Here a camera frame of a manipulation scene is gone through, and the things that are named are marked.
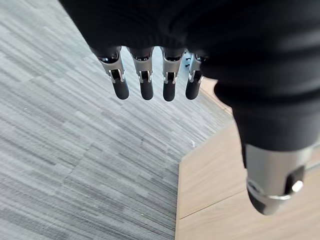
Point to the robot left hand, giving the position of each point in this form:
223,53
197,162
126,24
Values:
225,50

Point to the light wooden cabinet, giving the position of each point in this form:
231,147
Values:
240,185

